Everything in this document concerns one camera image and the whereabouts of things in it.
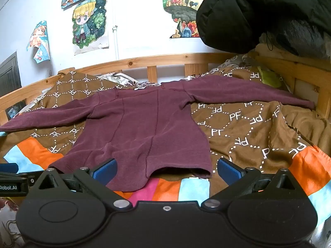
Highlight blond cartoon figure wall poster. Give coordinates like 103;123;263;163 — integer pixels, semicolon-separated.
72;0;109;56

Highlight colourful floral cloth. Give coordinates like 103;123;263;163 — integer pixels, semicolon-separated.
161;0;220;39

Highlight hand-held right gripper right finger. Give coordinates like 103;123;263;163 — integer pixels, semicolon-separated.
201;157;302;211

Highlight yellow-green cloth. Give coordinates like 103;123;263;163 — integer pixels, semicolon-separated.
258;67;283;89

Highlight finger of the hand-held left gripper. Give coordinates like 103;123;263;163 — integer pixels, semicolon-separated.
0;163;18;173

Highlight floral bedsheet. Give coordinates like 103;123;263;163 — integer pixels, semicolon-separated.
0;198;25;248

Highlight white wall pipe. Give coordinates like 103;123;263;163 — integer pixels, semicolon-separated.
112;25;120;60

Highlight floral pillow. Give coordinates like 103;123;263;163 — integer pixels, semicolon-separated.
210;55;259;73
98;72;161;90

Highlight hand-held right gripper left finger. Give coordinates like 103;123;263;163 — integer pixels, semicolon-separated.
30;157;134;211

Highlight wooden bed frame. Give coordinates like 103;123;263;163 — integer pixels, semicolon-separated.
0;52;331;127

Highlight small curled wall poster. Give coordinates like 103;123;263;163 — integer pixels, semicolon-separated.
26;20;50;64

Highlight maroon towel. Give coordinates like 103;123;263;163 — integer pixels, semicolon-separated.
0;75;316;193

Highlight brown patchwork patterned blanket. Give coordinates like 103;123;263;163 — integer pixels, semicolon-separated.
0;67;331;248

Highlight black puffer jacket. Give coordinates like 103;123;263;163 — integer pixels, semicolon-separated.
196;0;331;60

